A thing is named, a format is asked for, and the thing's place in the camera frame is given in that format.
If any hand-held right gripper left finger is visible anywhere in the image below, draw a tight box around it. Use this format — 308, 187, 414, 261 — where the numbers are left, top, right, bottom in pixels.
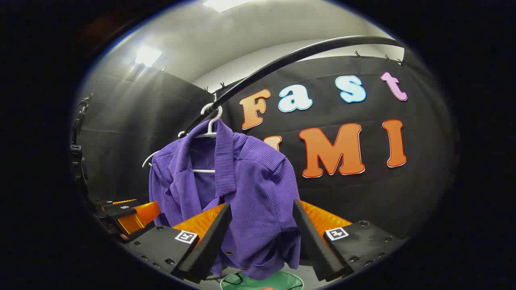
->
121, 203, 233, 284

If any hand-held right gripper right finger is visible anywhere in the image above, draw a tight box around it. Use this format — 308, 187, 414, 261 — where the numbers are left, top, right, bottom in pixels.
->
292, 199, 408, 282

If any green mesh laundry hamper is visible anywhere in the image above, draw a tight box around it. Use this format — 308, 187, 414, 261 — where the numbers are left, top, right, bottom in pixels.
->
220, 270, 304, 290

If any purple ribbed knit jacket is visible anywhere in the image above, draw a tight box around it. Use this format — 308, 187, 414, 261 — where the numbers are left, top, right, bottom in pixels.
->
148, 119, 302, 281

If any white plastic clothes hanger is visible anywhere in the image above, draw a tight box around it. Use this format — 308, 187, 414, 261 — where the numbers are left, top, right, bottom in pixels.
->
142, 130, 188, 168
193, 103, 223, 174

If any small ceiling light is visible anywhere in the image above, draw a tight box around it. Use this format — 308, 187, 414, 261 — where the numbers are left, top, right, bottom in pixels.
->
135, 46, 163, 67

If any large rectangular ceiling light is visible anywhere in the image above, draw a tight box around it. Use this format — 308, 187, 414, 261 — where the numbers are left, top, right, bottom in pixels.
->
202, 0, 252, 12

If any black clothes rail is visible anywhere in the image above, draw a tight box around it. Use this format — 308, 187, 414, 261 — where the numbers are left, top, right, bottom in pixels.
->
177, 35, 406, 137

